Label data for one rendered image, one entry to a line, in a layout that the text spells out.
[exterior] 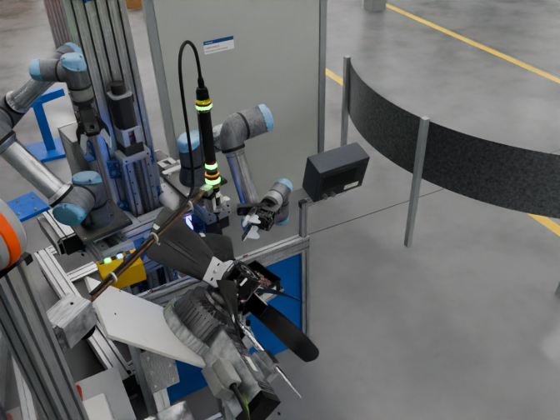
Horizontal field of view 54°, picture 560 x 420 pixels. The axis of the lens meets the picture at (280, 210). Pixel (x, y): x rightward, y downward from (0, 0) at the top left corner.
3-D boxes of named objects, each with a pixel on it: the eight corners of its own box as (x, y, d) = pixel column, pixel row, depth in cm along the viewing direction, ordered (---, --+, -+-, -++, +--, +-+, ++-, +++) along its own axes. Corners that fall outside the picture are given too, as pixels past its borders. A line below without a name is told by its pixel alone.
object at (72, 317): (67, 356, 124) (57, 330, 119) (44, 345, 126) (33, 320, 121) (98, 323, 131) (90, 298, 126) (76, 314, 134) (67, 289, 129)
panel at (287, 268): (156, 409, 270) (130, 316, 230) (155, 408, 270) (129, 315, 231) (301, 342, 300) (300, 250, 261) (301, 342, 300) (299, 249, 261)
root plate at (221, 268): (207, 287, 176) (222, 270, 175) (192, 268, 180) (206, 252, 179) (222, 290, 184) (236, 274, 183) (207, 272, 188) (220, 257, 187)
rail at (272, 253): (121, 322, 228) (117, 308, 223) (118, 316, 230) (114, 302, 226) (309, 249, 261) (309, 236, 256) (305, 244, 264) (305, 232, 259)
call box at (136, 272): (107, 297, 213) (101, 277, 207) (101, 281, 221) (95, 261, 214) (147, 282, 219) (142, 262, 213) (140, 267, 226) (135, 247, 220)
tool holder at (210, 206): (217, 218, 171) (213, 192, 165) (197, 212, 174) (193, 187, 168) (231, 202, 177) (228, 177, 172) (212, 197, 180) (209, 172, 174)
